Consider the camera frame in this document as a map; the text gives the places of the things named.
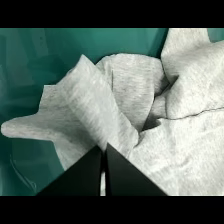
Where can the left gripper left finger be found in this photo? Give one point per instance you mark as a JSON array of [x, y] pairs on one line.
[[83, 176]]

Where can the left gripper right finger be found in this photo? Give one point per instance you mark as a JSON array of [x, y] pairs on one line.
[[126, 176]]

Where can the grey T-shirt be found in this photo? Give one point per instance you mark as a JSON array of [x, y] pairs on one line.
[[186, 133]]

